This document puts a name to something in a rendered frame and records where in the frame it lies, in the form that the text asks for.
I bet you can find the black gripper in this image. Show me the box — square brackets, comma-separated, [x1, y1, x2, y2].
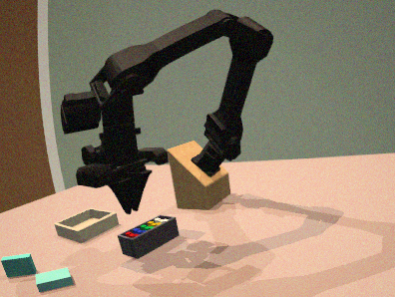
[76, 122, 169, 215]

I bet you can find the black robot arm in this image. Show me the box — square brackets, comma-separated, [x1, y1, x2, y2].
[61, 9, 273, 177]

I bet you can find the teal rectangular block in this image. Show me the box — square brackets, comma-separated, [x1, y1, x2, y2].
[1, 253, 37, 277]
[36, 267, 73, 292]

